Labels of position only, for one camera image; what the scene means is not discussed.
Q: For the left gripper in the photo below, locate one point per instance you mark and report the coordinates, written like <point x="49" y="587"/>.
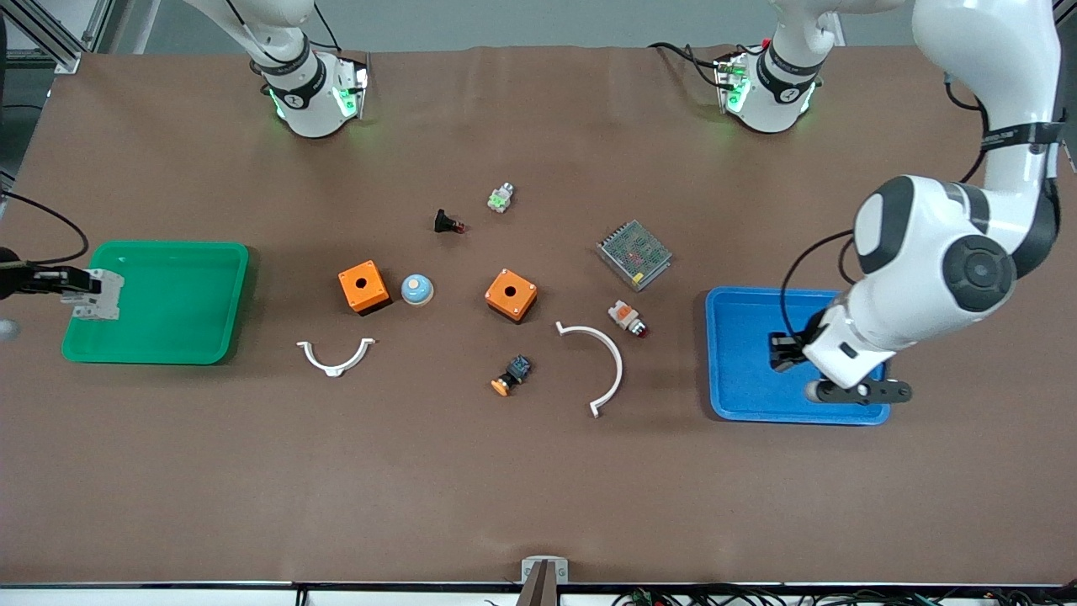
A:
<point x="789" y="349"/>

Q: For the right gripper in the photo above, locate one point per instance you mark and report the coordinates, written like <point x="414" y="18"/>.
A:
<point x="34" y="279"/>

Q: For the white circuit breaker red switch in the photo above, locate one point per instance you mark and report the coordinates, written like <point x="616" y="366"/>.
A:
<point x="101" y="301"/>

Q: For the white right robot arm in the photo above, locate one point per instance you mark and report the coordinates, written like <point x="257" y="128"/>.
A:
<point x="307" y="105"/>

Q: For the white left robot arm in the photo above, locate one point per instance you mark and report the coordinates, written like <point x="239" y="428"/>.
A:
<point x="984" y="67"/>

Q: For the blue plastic tray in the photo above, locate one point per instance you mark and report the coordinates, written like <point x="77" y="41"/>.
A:
<point x="740" y="383"/>

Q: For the green plastic tray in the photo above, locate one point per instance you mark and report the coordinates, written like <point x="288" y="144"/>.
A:
<point x="193" y="332"/>

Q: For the orange white indicator red lamp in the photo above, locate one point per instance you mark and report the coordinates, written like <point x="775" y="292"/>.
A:
<point x="624" y="315"/>

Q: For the metal mesh power supply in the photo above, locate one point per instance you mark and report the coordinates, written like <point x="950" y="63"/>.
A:
<point x="633" y="255"/>

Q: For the orange mushroom button black body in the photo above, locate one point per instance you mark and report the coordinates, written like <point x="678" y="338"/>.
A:
<point x="515" y="370"/>

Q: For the brown table mat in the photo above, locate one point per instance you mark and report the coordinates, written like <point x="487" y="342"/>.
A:
<point x="505" y="480"/>

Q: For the orange button box black base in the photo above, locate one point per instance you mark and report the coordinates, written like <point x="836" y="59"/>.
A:
<point x="372" y="292"/>

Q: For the light blue dome button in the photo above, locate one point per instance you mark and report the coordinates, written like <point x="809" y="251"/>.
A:
<point x="416" y="290"/>

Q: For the black push button red tip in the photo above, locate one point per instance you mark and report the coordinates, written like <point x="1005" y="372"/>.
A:
<point x="442" y="221"/>

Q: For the large white curved bracket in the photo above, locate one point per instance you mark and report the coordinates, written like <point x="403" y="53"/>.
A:
<point x="619" y="360"/>

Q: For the aluminium frame profile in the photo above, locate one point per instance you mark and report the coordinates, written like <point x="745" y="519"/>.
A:
<point x="67" y="61"/>

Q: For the small white curved bracket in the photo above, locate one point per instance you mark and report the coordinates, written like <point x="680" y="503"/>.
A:
<point x="335" y="369"/>

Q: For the white switch green insert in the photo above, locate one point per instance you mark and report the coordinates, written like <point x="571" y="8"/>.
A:
<point x="501" y="200"/>

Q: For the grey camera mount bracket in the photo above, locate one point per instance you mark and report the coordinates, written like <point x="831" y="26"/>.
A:
<point x="544" y="589"/>

